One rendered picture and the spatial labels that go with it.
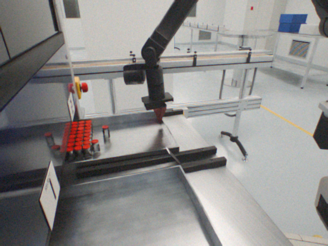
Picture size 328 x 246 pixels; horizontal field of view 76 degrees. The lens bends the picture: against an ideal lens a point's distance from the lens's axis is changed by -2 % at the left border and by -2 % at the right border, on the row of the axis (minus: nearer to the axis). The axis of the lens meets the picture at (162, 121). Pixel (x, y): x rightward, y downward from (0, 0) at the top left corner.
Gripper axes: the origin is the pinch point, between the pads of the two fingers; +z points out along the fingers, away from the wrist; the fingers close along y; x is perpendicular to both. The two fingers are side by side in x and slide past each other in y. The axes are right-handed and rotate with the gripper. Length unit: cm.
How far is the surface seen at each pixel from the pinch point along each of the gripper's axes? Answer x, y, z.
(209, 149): 21.0, -9.2, 1.6
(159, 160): 21.1, 6.0, 0.6
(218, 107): -86, -73, 47
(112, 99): -87, 15, 22
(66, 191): 27.3, 29.5, -2.4
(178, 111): -7.2, -9.6, 1.9
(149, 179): 27.4, 10.5, 0.5
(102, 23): -144, 9, -28
